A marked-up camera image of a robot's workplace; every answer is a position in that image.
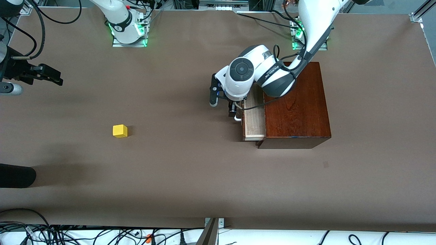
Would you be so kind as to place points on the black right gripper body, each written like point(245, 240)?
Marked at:
point(17, 69)

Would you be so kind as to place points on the yellow block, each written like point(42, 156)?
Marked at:
point(120, 131)

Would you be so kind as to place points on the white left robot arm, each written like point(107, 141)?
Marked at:
point(272, 71)

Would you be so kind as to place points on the dark brown wooden cabinet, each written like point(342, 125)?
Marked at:
point(299, 115)

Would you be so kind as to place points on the grey box with white connectors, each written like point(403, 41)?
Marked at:
point(223, 3)

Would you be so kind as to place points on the black rounded object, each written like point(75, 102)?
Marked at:
point(17, 176)

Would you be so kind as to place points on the black power plug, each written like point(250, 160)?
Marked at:
point(182, 240)

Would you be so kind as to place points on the orange connector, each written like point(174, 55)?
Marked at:
point(149, 238)

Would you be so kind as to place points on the aluminium frame rail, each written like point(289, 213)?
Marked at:
point(29, 10)
point(417, 17)

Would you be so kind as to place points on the metal corner bracket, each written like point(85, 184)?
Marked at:
point(221, 223)

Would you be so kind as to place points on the aluminium post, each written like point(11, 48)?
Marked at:
point(209, 234)

